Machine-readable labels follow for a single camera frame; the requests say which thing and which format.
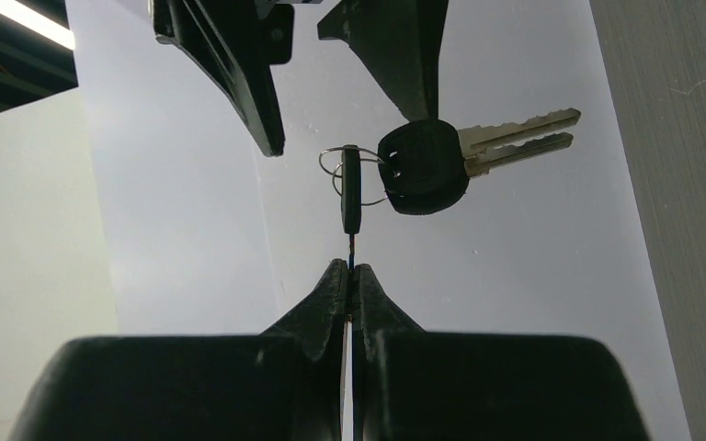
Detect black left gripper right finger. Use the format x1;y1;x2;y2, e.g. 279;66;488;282
351;264;649;440

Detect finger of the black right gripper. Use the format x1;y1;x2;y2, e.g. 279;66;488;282
317;0;449;121
149;0;295;157

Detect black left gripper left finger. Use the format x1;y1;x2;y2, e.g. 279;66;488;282
10;259;348;440

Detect black-headed key bunch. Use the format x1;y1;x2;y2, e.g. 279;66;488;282
325;108;581;268

